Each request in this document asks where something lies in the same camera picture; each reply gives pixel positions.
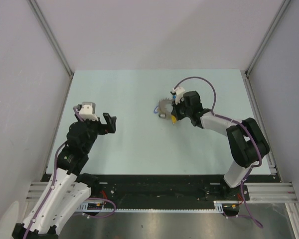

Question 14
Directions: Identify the aluminium frame post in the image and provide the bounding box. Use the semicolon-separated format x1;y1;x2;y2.
26;0;74;79
244;0;293;77

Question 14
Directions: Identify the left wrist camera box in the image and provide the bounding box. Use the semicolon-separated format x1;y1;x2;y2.
73;102;99;121

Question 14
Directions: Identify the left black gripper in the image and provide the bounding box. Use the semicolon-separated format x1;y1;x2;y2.
75;112;115;153

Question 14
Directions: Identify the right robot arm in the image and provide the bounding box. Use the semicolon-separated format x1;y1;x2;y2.
171;87;270;200

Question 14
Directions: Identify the left aluminium frame post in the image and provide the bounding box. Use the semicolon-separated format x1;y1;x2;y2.
26;0;74;79

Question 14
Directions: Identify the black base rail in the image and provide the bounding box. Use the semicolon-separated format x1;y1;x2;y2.
41;174;281;209

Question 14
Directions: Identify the right aluminium frame post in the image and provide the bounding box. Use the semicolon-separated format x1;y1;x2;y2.
244;0;293;77

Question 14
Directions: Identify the round metal keyring organiser disc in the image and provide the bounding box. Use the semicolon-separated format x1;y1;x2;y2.
153;98;174;120

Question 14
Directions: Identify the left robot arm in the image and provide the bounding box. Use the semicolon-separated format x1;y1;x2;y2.
12;113;117;239

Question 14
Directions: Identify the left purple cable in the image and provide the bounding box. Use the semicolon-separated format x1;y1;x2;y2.
22;104;117;239

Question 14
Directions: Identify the white slotted cable duct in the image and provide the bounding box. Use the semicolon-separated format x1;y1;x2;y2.
76;200;226;215

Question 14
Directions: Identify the aluminium front crossbar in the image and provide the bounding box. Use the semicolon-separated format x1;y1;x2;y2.
25;182;298;203

